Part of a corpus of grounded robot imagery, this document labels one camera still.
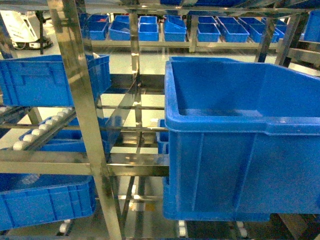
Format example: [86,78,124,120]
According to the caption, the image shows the blue crate left upper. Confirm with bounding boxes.
[0,54,111,107]

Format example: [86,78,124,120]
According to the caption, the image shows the blue crate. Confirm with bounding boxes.
[0,173,96,231]
[0,54,111,107]

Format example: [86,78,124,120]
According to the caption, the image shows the blue crate far left lower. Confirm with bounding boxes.
[0,173,96,231]

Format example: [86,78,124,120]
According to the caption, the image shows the stainless steel left shelf frame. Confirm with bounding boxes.
[0,0,320,240]

